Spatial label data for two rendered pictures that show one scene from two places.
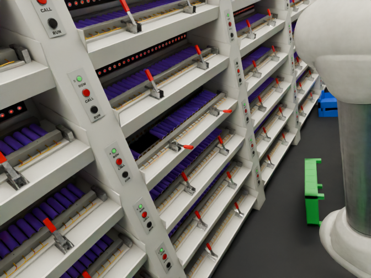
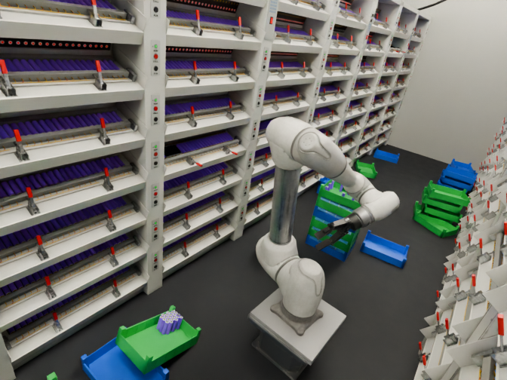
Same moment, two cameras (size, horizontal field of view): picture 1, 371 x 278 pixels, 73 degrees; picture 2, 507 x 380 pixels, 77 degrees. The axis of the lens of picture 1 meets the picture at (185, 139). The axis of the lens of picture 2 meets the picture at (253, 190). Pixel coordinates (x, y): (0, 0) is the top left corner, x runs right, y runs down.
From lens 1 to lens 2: 0.76 m
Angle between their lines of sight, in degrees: 11
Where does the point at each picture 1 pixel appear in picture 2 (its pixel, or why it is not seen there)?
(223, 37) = (251, 102)
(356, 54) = (278, 146)
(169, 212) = (169, 203)
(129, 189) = (154, 173)
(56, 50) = (151, 82)
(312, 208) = not seen: hidden behind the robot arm
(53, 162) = (123, 139)
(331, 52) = (273, 142)
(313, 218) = not seen: hidden behind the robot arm
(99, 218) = (130, 182)
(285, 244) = (241, 265)
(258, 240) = (222, 258)
